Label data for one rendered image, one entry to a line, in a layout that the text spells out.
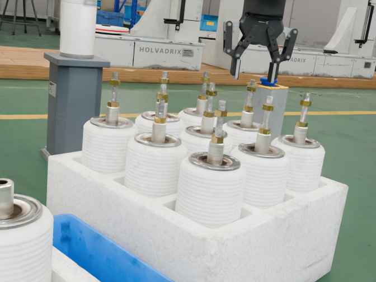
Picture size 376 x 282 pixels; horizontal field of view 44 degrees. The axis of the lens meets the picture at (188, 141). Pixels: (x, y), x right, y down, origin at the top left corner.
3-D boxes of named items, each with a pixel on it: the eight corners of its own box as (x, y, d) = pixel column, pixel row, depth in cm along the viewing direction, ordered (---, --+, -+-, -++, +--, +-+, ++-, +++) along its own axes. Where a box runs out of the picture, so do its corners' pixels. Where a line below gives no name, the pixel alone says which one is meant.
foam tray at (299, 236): (43, 247, 88) (47, 155, 83) (186, 202, 116) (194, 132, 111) (197, 363, 63) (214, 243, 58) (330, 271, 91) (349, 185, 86)
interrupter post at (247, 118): (252, 130, 90) (255, 113, 90) (240, 128, 90) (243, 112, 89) (250, 127, 93) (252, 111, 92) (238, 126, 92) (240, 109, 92)
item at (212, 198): (241, 275, 73) (259, 164, 68) (207, 301, 65) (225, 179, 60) (192, 252, 78) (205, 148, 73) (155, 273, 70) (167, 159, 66)
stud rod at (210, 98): (205, 125, 82) (210, 83, 80) (203, 124, 83) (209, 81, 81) (210, 126, 82) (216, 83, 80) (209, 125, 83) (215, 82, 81)
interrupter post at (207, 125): (201, 136, 82) (203, 117, 81) (198, 132, 84) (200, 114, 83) (214, 136, 82) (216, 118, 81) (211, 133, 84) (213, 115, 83)
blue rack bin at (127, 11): (121, 21, 609) (123, 4, 604) (147, 23, 630) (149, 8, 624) (138, 24, 569) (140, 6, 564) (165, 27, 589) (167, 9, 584)
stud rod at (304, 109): (301, 136, 83) (309, 94, 81) (296, 134, 83) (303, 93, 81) (304, 135, 84) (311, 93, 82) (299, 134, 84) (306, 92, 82)
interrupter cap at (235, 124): (269, 135, 88) (269, 131, 88) (229, 131, 87) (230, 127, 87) (259, 125, 95) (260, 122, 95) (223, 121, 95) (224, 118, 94)
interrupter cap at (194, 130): (188, 139, 79) (189, 135, 78) (182, 127, 86) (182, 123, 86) (231, 141, 80) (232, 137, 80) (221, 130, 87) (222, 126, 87)
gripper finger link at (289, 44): (293, 27, 86) (281, 58, 87) (302, 31, 86) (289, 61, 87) (288, 27, 88) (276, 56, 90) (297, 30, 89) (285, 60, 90)
